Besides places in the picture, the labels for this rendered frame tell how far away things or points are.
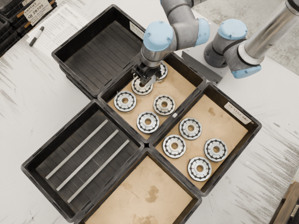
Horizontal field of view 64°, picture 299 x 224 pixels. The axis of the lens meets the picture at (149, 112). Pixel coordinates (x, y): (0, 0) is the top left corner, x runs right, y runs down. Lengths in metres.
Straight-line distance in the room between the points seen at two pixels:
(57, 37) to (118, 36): 0.39
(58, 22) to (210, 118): 1.02
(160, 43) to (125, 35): 0.66
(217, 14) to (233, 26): 1.44
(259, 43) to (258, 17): 1.71
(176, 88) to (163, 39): 0.54
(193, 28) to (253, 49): 0.37
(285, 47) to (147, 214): 2.05
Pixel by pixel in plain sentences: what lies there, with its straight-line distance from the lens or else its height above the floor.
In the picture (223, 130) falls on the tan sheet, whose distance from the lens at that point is 1.14.
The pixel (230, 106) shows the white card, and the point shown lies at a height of 0.90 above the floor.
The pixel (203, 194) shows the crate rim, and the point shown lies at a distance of 0.98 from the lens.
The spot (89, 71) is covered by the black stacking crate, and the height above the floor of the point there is 0.83.
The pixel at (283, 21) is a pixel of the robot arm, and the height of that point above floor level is 1.26.
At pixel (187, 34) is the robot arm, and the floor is 1.32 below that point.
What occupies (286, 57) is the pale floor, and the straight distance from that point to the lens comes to 2.57.
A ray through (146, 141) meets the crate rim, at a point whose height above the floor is 0.93.
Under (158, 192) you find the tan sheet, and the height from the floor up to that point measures 0.83.
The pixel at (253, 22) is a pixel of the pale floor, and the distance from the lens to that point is 2.64.
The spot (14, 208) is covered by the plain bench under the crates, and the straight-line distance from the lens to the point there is 1.31.
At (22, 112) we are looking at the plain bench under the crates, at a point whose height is 0.70.
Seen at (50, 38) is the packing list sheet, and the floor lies 0.70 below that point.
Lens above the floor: 1.88
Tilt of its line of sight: 72 degrees down
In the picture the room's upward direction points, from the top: 6 degrees clockwise
